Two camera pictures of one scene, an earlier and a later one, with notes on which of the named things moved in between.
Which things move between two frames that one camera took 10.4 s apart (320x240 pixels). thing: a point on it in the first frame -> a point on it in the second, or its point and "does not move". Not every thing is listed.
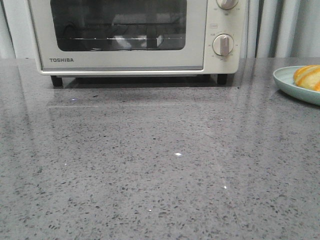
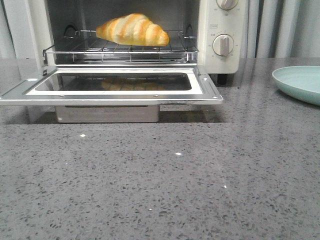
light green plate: (283, 77) does not move
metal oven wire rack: (121, 38) -> (84, 47)
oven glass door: (118, 35) -> (111, 94)
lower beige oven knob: (223, 44) does not move
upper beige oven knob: (226, 4) does not move
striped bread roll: (308, 76) -> (133, 29)
